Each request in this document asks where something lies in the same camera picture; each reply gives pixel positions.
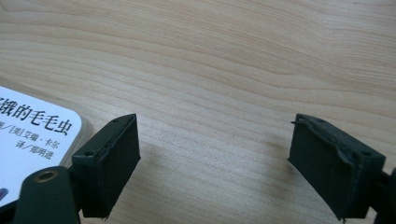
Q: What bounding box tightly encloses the white caterpillar picture book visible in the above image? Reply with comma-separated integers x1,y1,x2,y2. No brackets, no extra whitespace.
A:
0,77,96,209

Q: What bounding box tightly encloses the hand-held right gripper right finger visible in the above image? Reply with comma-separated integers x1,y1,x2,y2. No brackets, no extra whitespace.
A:
287,113,388,222

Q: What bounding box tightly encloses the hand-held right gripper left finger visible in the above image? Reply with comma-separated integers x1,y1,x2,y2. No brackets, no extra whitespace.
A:
71,113,142,220

